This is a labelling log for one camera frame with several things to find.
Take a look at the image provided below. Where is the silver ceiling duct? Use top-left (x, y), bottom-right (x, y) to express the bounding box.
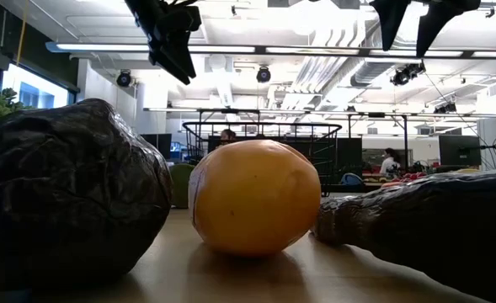
top-left (349, 57), bottom-right (400, 88)

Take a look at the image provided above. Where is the dark purple round fruit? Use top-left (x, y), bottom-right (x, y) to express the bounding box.
top-left (0, 98), bottom-right (173, 292)

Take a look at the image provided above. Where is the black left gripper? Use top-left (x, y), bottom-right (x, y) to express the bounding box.
top-left (124, 0), bottom-right (203, 87)

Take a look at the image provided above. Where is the blue chair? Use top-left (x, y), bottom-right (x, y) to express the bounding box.
top-left (339, 172), bottom-right (363, 187)

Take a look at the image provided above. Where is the red grape bunch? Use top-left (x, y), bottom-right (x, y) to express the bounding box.
top-left (398, 170), bottom-right (428, 181)

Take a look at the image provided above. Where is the long purple eggplant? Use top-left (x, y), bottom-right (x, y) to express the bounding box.
top-left (312, 167), bottom-right (496, 303)

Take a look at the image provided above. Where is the black wire basket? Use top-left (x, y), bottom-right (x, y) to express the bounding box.
top-left (182, 120), bottom-right (344, 198)

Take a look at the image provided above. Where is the black ceiling spotlight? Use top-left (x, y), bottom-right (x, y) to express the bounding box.
top-left (432, 100), bottom-right (458, 114)
top-left (390, 61), bottom-right (426, 88)
top-left (115, 69), bottom-right (133, 88)
top-left (255, 66), bottom-right (272, 84)

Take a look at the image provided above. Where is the dark green avocado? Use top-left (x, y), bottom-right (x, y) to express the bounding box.
top-left (169, 162), bottom-right (197, 210)

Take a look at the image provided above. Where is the orange mango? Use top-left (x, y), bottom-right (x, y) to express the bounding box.
top-left (187, 139), bottom-right (323, 258)

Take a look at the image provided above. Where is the black computer monitor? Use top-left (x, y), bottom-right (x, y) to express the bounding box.
top-left (438, 134), bottom-right (483, 167)

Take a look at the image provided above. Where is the long ceiling light bar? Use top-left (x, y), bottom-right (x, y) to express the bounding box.
top-left (45, 40), bottom-right (496, 59)

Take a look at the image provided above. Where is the black background rig frame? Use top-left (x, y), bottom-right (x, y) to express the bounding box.
top-left (195, 107), bottom-right (411, 170)

